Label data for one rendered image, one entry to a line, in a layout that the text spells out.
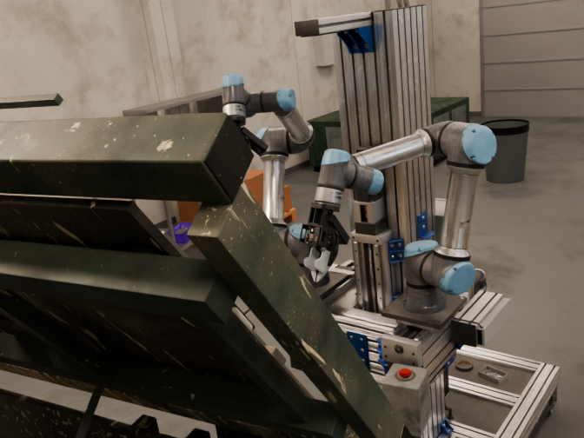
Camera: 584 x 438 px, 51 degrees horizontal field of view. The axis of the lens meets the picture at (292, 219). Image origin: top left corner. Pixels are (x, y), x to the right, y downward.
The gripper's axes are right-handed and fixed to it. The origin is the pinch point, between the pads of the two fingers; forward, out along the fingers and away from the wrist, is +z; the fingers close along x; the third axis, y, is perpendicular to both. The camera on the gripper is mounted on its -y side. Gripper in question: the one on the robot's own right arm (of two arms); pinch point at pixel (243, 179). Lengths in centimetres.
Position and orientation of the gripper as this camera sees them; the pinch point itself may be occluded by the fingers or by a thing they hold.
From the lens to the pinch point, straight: 199.8
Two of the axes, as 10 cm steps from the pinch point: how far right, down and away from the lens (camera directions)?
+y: -7.6, -0.7, -6.4
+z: 0.8, 9.8, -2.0
